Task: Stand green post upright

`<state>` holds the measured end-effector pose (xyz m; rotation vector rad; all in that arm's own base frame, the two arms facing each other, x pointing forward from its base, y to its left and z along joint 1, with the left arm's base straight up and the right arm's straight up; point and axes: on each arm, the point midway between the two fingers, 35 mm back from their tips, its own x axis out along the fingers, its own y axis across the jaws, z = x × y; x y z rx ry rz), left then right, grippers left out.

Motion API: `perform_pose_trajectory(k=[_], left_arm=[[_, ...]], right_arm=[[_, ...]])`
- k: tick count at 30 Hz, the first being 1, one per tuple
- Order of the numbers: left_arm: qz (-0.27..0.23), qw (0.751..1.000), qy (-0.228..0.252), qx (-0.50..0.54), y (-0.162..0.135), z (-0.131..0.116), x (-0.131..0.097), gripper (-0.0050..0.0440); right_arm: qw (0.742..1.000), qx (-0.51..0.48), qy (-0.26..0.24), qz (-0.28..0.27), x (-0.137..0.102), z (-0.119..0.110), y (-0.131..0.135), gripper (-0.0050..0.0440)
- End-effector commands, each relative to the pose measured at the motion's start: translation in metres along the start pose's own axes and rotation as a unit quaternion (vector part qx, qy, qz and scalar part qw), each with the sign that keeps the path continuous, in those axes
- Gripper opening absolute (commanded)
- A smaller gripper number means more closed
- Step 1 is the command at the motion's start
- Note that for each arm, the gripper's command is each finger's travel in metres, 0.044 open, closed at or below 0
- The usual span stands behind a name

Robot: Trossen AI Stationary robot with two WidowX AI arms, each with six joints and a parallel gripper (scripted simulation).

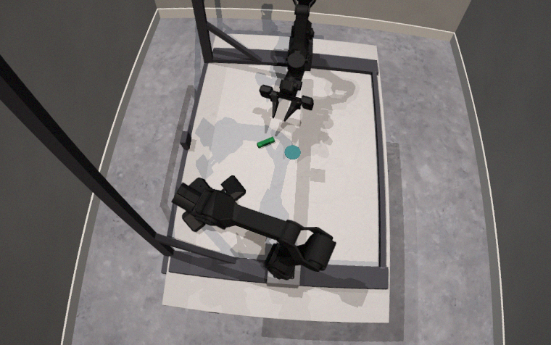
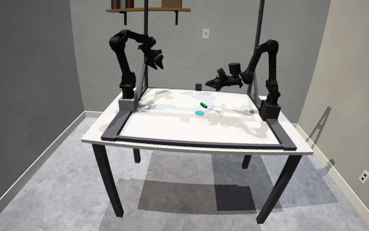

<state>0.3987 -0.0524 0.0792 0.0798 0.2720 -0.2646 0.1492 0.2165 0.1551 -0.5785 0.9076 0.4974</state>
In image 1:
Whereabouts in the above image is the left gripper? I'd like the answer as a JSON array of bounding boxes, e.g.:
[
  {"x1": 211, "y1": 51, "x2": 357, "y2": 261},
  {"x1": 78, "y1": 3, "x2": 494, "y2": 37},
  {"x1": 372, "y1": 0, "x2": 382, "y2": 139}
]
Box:
[{"x1": 259, "y1": 75, "x2": 314, "y2": 122}]

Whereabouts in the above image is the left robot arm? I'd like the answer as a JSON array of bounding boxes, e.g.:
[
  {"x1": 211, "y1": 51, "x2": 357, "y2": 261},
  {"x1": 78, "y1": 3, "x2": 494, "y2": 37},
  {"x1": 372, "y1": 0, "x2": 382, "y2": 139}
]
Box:
[{"x1": 279, "y1": 0, "x2": 316, "y2": 95}]

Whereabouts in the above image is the cyan circle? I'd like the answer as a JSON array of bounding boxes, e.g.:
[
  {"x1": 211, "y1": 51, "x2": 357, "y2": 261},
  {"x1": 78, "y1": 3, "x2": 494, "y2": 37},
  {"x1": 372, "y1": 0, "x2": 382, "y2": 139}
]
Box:
[{"x1": 284, "y1": 145, "x2": 301, "y2": 159}]

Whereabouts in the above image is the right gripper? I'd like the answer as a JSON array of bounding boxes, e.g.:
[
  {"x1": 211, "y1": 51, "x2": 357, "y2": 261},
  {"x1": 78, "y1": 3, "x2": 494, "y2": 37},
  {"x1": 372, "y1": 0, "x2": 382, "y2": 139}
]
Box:
[{"x1": 182, "y1": 175, "x2": 246, "y2": 232}]

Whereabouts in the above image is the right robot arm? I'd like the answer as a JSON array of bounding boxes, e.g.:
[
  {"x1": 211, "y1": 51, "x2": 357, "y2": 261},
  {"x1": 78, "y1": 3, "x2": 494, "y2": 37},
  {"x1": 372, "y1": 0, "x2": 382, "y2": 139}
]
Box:
[{"x1": 171, "y1": 178, "x2": 336, "y2": 280}]

